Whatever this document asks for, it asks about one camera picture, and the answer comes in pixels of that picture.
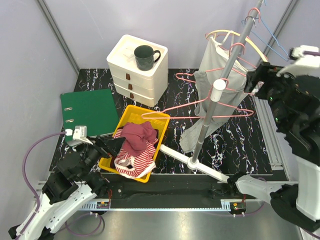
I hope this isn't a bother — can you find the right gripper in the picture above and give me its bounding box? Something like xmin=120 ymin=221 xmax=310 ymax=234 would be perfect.
xmin=241 ymin=59 xmax=301 ymax=127

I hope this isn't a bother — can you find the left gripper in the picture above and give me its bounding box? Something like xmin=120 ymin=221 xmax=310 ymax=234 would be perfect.
xmin=78 ymin=134 xmax=127 ymax=181

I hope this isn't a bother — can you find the maroon tank top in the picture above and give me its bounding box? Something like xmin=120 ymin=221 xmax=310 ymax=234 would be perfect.
xmin=114 ymin=121 xmax=158 ymax=156

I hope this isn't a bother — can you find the light blue wire hanger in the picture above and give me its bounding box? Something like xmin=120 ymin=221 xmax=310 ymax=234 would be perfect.
xmin=249 ymin=0 xmax=291 ymax=62

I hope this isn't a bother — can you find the red white striped tank top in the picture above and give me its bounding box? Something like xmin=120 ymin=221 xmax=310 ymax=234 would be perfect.
xmin=114 ymin=138 xmax=158 ymax=179

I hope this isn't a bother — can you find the pink hanger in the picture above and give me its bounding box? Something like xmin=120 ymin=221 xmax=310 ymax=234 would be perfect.
xmin=175 ymin=42 xmax=246 ymax=92
xmin=141 ymin=84 xmax=255 ymax=120
xmin=204 ymin=7 xmax=266 ymax=71

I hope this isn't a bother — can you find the pink hanger top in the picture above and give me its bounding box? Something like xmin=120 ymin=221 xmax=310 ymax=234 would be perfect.
xmin=175 ymin=42 xmax=246 ymax=92

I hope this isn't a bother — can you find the grey sock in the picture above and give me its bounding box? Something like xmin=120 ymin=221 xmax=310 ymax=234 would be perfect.
xmin=179 ymin=70 xmax=251 ymax=153

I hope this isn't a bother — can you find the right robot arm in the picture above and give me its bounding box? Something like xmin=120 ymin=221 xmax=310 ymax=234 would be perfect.
xmin=227 ymin=62 xmax=320 ymax=232

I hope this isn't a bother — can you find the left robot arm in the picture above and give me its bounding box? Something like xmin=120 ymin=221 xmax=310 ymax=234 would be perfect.
xmin=8 ymin=136 xmax=126 ymax=240

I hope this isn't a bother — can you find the cream plastic hanger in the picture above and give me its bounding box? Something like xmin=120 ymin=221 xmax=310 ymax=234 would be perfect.
xmin=204 ymin=29 xmax=268 ymax=62

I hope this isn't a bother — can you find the yellow plastic tray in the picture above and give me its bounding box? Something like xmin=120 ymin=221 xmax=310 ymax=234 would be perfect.
xmin=98 ymin=105 xmax=170 ymax=183

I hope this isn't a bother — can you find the grey clothes rack pole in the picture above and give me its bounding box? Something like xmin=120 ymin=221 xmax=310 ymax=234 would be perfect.
xmin=191 ymin=0 xmax=264 ymax=163

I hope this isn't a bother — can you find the white drawer unit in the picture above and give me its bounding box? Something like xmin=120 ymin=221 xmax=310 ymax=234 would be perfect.
xmin=106 ymin=34 xmax=168 ymax=107

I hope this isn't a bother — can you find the dark green mug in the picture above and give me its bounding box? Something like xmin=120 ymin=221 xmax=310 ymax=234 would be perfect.
xmin=133 ymin=45 xmax=161 ymax=71

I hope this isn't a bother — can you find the white rack base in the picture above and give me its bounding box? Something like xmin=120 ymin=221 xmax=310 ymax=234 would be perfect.
xmin=160 ymin=144 xmax=229 ymax=184

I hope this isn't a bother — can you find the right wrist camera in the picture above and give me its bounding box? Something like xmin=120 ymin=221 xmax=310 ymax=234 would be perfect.
xmin=276 ymin=45 xmax=320 ymax=77

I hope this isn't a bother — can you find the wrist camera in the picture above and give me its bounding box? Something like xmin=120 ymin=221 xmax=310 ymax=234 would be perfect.
xmin=65 ymin=125 xmax=94 ymax=147
xmin=276 ymin=45 xmax=320 ymax=77

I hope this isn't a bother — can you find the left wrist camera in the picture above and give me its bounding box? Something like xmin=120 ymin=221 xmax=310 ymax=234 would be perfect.
xmin=65 ymin=125 xmax=94 ymax=147

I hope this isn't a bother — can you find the green ring binder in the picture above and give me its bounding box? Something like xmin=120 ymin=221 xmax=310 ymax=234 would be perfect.
xmin=60 ymin=88 xmax=120 ymax=137

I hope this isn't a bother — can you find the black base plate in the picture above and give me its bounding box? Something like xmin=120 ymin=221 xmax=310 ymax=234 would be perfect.
xmin=103 ymin=173 xmax=243 ymax=211

